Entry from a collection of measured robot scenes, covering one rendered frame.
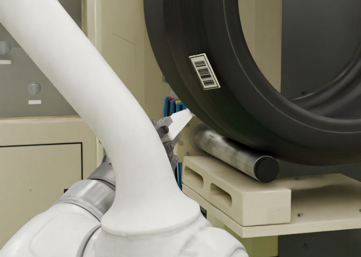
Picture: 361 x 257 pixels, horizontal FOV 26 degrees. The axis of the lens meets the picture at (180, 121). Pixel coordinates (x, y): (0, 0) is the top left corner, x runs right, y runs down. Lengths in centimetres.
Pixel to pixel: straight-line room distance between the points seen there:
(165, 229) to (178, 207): 3
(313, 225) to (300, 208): 9
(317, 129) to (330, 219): 17
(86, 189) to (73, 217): 7
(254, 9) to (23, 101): 63
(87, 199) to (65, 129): 102
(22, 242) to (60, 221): 5
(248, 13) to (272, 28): 6
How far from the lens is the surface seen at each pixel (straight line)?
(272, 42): 169
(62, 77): 78
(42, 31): 79
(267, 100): 127
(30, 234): 87
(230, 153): 142
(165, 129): 109
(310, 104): 162
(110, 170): 98
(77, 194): 94
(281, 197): 133
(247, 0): 167
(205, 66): 124
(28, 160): 193
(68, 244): 84
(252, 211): 132
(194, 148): 163
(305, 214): 142
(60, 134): 193
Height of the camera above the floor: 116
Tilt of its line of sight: 8 degrees down
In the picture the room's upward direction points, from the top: straight up
